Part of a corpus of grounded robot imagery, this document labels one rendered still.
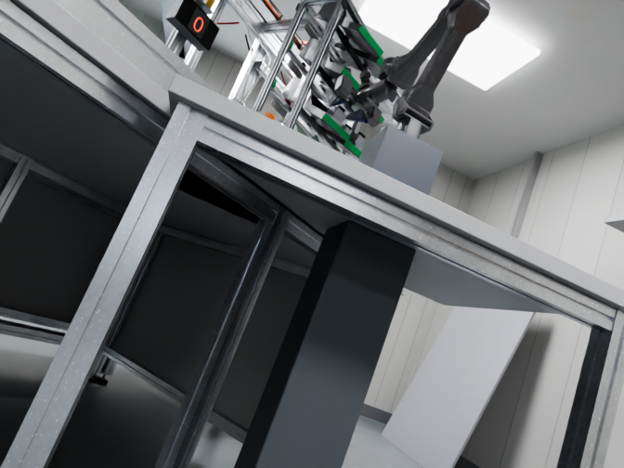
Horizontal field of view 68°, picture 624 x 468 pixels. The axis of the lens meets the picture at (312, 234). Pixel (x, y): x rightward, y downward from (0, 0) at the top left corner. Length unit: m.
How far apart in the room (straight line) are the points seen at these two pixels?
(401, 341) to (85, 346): 4.79
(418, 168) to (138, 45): 0.59
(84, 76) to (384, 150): 0.58
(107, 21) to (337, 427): 0.80
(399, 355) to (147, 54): 4.76
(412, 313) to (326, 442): 4.46
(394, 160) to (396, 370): 4.45
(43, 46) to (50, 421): 0.48
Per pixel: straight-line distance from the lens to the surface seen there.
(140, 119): 0.79
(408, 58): 1.32
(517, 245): 0.83
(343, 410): 0.94
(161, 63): 0.89
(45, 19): 0.72
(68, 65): 0.75
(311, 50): 1.68
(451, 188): 5.74
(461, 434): 3.64
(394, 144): 1.01
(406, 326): 5.33
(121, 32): 0.86
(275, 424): 0.92
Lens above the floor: 0.59
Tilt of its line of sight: 11 degrees up
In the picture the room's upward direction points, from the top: 22 degrees clockwise
